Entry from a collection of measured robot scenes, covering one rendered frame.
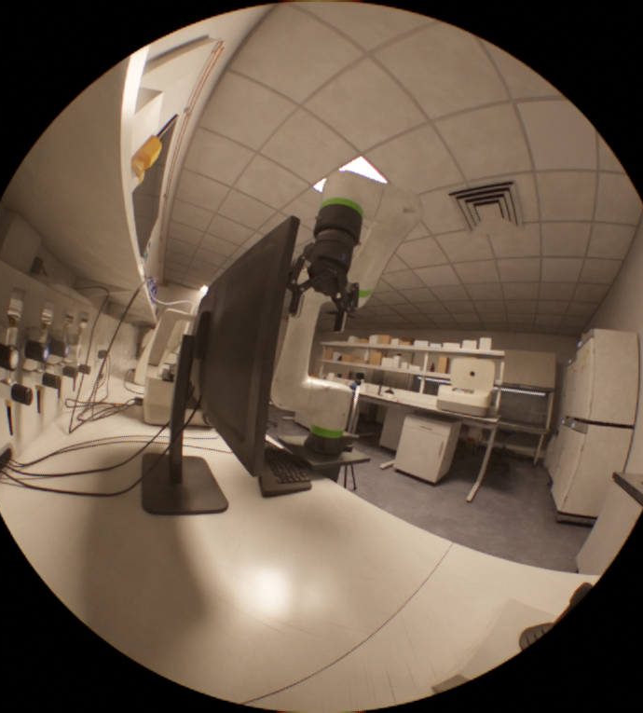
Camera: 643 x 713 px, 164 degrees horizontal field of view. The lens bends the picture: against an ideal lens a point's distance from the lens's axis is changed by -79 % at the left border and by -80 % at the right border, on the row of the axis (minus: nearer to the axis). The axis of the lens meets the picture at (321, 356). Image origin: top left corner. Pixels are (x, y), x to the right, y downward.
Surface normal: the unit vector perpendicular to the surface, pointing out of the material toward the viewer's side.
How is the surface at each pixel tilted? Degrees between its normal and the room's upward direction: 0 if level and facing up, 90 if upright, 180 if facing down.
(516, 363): 82
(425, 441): 90
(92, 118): 180
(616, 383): 90
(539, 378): 83
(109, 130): 180
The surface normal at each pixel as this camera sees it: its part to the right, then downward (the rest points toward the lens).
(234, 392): -0.51, -0.09
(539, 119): -0.19, 0.98
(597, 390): -0.74, -0.19
